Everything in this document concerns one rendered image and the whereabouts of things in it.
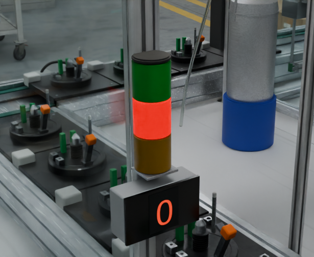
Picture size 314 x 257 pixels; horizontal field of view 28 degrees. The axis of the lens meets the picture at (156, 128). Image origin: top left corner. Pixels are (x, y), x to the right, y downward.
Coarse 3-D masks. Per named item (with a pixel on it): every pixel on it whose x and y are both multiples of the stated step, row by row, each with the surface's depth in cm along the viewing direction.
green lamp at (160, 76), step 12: (132, 60) 81; (132, 72) 81; (144, 72) 79; (156, 72) 79; (168, 72) 80; (132, 84) 81; (144, 84) 79; (156, 84) 79; (168, 84) 81; (144, 96) 80; (156, 96) 80; (168, 96) 81
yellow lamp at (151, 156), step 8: (136, 136) 83; (168, 136) 84; (136, 144) 84; (144, 144) 83; (152, 144) 82; (160, 144) 83; (168, 144) 84; (136, 152) 84; (144, 152) 83; (152, 152) 83; (160, 152) 83; (168, 152) 84; (136, 160) 84; (144, 160) 83; (152, 160) 83; (160, 160) 83; (168, 160) 85; (136, 168) 85; (144, 168) 84; (152, 168) 84; (160, 168) 84; (168, 168) 85
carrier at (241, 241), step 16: (192, 224) 119; (224, 224) 128; (160, 240) 123; (176, 240) 120; (192, 240) 116; (208, 240) 119; (240, 240) 123; (160, 256) 118; (176, 256) 113; (192, 256) 114; (208, 256) 114; (224, 256) 112; (240, 256) 118; (256, 256) 118; (272, 256) 117
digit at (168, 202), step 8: (160, 192) 85; (168, 192) 86; (176, 192) 87; (152, 200) 85; (160, 200) 85; (168, 200) 86; (176, 200) 87; (152, 208) 85; (160, 208) 86; (168, 208) 87; (176, 208) 88; (152, 216) 86; (160, 216) 86; (168, 216) 87; (176, 216) 88; (152, 224) 86; (160, 224) 87; (168, 224) 88; (176, 224) 88; (152, 232) 86
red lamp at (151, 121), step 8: (136, 104) 81; (144, 104) 80; (152, 104) 80; (160, 104) 81; (168, 104) 82; (136, 112) 82; (144, 112) 81; (152, 112) 81; (160, 112) 81; (168, 112) 82; (136, 120) 82; (144, 120) 81; (152, 120) 81; (160, 120) 81; (168, 120) 82; (136, 128) 83; (144, 128) 82; (152, 128) 82; (160, 128) 82; (168, 128) 83; (144, 136) 82; (152, 136) 82; (160, 136) 82
